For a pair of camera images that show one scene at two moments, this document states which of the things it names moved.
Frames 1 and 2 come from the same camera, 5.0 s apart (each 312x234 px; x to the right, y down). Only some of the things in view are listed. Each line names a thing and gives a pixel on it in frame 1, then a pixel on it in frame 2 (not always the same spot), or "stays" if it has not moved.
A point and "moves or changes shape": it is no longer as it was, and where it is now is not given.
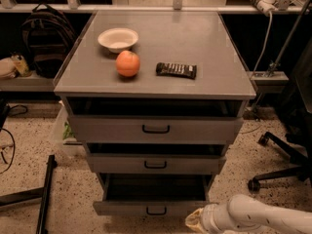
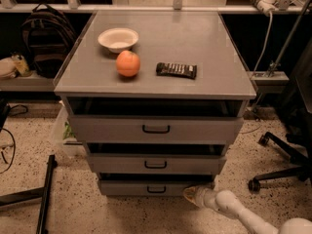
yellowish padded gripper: (207, 217) → (206, 197)
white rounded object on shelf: (7, 67) stays
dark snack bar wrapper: (175, 70) stays
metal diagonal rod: (277, 61) stays
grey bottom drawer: (150, 194) moves or changes shape
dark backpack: (48, 36) stays
